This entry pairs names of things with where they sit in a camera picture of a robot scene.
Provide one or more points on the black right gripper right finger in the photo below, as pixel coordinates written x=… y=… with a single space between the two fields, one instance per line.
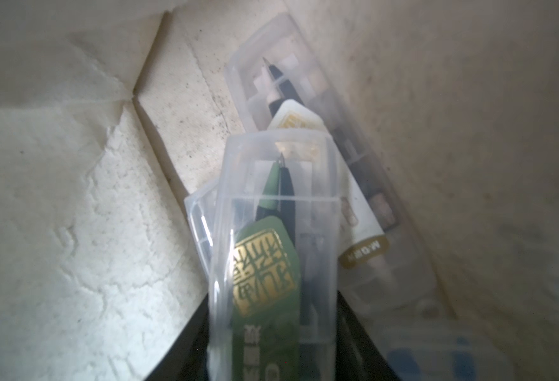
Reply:
x=357 y=357

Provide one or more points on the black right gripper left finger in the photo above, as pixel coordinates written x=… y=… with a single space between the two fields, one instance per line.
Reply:
x=187 y=357

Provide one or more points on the clear compass case green label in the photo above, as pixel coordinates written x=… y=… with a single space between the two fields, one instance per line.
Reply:
x=273 y=277

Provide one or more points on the cream canvas tote bag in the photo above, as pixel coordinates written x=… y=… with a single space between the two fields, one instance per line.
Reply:
x=114 y=116

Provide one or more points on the clear compass case blue parts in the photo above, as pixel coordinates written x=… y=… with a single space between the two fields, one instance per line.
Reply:
x=418 y=350

